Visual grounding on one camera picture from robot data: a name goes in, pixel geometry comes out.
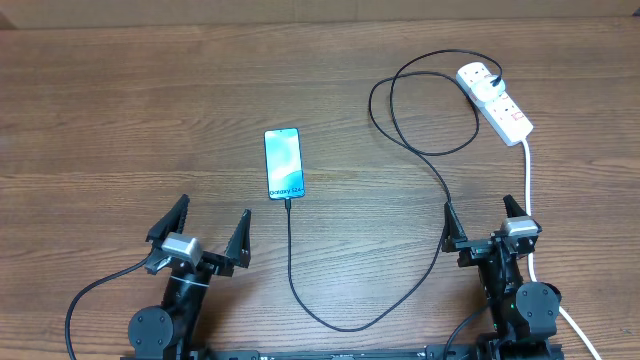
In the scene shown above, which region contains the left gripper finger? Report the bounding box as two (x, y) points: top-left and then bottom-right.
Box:
(225, 209), (252, 268)
(146, 194), (190, 246)

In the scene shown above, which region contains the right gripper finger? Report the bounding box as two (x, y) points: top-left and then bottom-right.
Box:
(503, 194), (528, 218)
(442, 201), (468, 252)

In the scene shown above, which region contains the blue Galaxy smartphone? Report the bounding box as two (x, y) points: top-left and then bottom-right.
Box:
(264, 128), (305, 200)

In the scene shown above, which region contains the black USB charging cable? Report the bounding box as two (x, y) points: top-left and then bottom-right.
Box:
(284, 48), (504, 334)

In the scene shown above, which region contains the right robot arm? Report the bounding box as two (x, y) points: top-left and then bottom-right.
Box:
(434, 195), (564, 360)

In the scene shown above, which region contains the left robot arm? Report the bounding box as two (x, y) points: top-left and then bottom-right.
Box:
(128, 194), (252, 360)

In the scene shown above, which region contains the white charger plug adapter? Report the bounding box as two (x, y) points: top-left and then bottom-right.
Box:
(471, 76), (506, 103)

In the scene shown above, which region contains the white power strip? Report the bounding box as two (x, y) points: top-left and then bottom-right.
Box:
(456, 62), (533, 146)

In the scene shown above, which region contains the white power strip cord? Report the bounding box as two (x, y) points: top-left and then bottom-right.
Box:
(520, 139), (603, 360)

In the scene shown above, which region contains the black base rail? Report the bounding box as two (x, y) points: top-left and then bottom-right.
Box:
(119, 343), (566, 360)

